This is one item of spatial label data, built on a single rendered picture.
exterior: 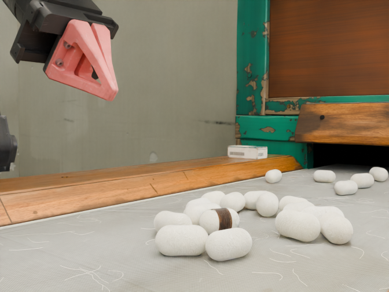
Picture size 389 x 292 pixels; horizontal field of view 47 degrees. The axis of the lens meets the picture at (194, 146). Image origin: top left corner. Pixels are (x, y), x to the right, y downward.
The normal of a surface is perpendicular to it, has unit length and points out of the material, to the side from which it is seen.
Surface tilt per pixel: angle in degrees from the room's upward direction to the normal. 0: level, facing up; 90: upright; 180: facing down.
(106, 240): 0
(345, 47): 90
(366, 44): 90
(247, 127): 90
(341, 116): 67
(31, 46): 130
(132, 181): 45
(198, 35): 90
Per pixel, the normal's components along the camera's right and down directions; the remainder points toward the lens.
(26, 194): 0.56, -0.68
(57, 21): 0.59, 0.68
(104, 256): 0.01, -1.00
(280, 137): -0.61, 0.04
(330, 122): -0.56, -0.36
